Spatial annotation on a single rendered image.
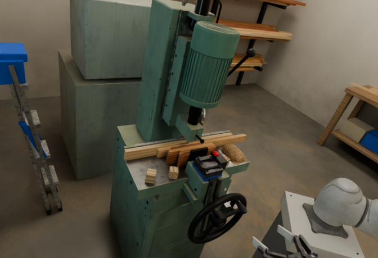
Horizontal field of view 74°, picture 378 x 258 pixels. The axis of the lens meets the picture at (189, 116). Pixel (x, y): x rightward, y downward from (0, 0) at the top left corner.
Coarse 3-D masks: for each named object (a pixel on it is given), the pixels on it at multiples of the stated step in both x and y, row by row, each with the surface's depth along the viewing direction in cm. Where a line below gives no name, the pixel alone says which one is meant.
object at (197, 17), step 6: (198, 0) 98; (204, 0) 97; (210, 0) 99; (198, 6) 99; (204, 6) 98; (192, 12) 101; (198, 12) 100; (204, 12) 100; (192, 18) 100; (198, 18) 99; (204, 18) 100; (210, 18) 101; (192, 24) 103; (192, 30) 103
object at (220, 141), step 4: (232, 136) 137; (236, 136) 138; (240, 136) 139; (244, 136) 140; (208, 140) 129; (212, 140) 130; (216, 140) 131; (220, 140) 132; (224, 140) 133; (228, 140) 135; (232, 140) 137; (236, 140) 139; (240, 140) 140; (244, 140) 142; (216, 144) 132; (220, 144) 134; (224, 144) 135; (160, 148) 115; (164, 148) 116; (168, 148) 116; (156, 152) 115; (160, 152) 114; (164, 152) 115; (160, 156) 116
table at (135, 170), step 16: (128, 160) 110; (144, 160) 112; (160, 160) 114; (128, 176) 106; (144, 176) 103; (160, 176) 106; (144, 192) 99; (160, 192) 104; (192, 192) 106; (224, 192) 112
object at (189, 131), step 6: (180, 114) 119; (186, 114) 121; (180, 120) 118; (186, 120) 116; (180, 126) 118; (186, 126) 113; (192, 126) 112; (198, 126) 114; (186, 132) 114; (192, 132) 111; (198, 132) 113; (186, 138) 114; (192, 138) 113
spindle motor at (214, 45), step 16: (208, 32) 87; (224, 32) 88; (192, 48) 94; (208, 48) 89; (224, 48) 89; (192, 64) 95; (208, 64) 92; (224, 64) 93; (192, 80) 97; (208, 80) 95; (224, 80) 101; (192, 96) 100; (208, 96) 99
